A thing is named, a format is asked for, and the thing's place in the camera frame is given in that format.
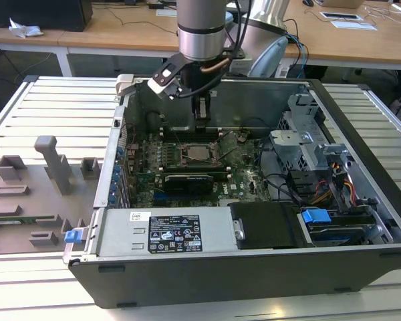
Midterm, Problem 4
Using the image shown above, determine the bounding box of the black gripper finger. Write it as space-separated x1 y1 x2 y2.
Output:
192 94 211 130

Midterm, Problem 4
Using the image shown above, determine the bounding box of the thin metal locking lever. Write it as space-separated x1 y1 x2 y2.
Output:
172 128 186 150
219 146 241 165

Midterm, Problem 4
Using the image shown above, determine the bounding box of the CPU socket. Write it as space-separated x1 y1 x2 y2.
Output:
177 142 222 168

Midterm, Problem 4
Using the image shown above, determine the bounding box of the blue expansion slot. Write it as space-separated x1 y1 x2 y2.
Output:
152 191 170 207

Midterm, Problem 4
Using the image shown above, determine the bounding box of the black round speaker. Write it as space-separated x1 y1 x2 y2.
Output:
146 112 162 130

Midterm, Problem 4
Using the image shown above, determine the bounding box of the pale grey case latch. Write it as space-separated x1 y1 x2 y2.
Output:
115 74 135 98

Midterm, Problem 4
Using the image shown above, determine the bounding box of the green motherboard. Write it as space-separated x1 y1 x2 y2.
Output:
125 128 275 208

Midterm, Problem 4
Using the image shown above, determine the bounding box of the silver metal drive cage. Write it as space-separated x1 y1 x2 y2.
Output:
269 93 354 188

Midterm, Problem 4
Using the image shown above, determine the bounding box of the blue plastic card retainer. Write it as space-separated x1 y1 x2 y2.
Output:
108 146 125 207

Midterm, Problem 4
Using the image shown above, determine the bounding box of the black plastic shroud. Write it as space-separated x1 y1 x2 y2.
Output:
227 201 313 251

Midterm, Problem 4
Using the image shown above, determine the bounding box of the silver power supply with label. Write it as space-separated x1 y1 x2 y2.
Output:
86 206 238 258

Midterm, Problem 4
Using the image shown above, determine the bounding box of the hard disk in blue carrier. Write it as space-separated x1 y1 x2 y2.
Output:
299 207 368 247

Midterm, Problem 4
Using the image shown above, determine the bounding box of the white framed tray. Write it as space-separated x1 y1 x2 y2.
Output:
319 11 364 21

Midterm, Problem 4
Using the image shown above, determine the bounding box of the black open PC case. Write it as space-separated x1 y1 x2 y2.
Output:
62 74 401 310

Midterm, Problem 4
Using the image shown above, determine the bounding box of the wooden office desk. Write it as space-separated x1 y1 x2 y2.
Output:
0 6 100 78
58 0 401 73

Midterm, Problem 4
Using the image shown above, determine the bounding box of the cardboard box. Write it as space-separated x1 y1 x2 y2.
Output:
320 0 365 9

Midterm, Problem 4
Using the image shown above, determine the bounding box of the black computer tower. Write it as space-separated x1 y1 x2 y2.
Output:
0 0 94 33

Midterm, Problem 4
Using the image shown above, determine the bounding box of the blue plastic latch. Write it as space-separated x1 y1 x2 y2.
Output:
63 228 84 244

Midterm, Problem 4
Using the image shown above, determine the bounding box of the crumpled white paper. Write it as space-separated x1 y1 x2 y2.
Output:
8 17 44 38

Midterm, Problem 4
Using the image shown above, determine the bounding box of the grey parts rack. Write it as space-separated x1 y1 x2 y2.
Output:
0 135 103 257

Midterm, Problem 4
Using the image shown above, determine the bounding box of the green RAM stick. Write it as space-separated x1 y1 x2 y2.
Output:
0 215 56 228

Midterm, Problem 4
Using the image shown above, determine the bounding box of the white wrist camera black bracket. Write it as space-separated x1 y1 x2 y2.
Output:
146 59 185 100

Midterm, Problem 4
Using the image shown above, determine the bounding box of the black robot camera cable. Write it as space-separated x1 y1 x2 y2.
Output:
176 0 255 100

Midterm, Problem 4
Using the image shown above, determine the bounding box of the blue cable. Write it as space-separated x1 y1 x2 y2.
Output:
287 31 311 71

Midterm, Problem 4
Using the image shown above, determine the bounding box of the coloured wire bundle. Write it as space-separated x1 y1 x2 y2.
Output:
315 162 357 205

